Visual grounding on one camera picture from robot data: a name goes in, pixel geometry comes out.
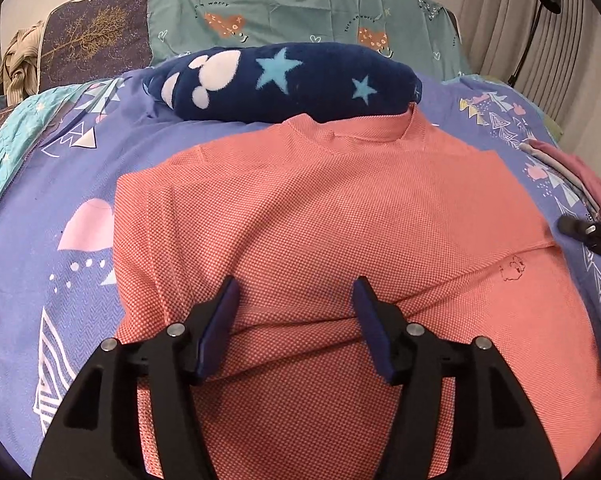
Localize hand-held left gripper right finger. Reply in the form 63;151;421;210
351;276;564;480

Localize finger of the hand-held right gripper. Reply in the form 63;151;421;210
558;215;601;263

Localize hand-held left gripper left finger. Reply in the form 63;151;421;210
33;276;241;480

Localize salmon knit shirt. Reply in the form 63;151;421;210
113;110;601;480

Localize pink folded garment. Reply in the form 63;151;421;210
528;139;601;221

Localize grey folded garment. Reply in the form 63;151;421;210
519;142;601;216

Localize beige curtain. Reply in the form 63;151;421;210
461;0;601;126

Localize purple tree print bed cover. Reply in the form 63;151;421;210
0;67;601;466

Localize navy star print blanket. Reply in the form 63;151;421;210
143;45;424;123

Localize teal quilt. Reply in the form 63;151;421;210
0;82;81;231

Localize dark tree print pillow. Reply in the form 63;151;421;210
38;0;156;93

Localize beige crumpled clothing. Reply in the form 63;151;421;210
0;22;48;106

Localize green printed pillow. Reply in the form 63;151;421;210
147;0;474;81

